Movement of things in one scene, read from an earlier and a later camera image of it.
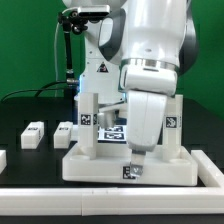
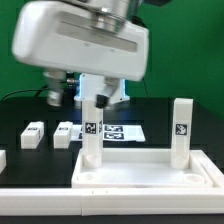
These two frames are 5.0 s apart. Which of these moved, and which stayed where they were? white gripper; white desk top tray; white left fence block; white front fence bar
Moved: white desk top tray; white gripper
Stayed: white front fence bar; white left fence block
